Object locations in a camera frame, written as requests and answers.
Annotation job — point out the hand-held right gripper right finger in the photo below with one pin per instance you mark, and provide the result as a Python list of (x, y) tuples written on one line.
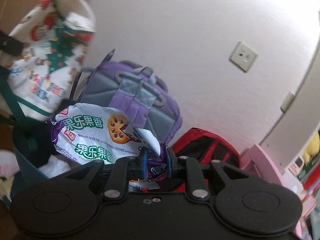
[(170, 164)]

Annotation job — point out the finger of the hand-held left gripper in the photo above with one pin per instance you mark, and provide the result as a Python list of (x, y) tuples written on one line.
[(11, 43)]

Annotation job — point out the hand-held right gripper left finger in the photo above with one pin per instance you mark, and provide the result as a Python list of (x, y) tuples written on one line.
[(143, 163)]

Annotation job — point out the white festive printed paper bag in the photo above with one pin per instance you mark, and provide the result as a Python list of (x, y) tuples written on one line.
[(37, 55)]

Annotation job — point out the purple white snack wrapper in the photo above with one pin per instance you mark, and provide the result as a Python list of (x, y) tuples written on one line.
[(95, 135)]

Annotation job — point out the teal plastic waste bin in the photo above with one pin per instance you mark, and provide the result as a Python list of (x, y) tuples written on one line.
[(26, 165)]

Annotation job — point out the red black backpack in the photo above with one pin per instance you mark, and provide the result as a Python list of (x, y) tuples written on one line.
[(207, 145)]

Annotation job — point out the purple grey backpack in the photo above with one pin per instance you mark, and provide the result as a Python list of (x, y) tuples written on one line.
[(140, 97)]

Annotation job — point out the white crumpled paper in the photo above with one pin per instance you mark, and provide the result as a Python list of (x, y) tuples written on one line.
[(53, 167)]

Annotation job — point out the pink desk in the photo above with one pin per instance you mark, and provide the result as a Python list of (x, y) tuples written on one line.
[(270, 165)]

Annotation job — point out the white small device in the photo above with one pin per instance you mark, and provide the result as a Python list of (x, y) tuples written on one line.
[(296, 166)]

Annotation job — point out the green book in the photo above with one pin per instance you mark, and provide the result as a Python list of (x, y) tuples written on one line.
[(311, 171)]

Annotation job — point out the yellow plush toy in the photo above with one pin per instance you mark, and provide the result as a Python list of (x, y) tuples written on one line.
[(312, 143)]

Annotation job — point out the white wall socket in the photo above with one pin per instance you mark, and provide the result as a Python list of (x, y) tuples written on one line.
[(243, 56)]

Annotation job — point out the white plastic bracket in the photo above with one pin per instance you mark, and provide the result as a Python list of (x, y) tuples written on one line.
[(287, 102)]

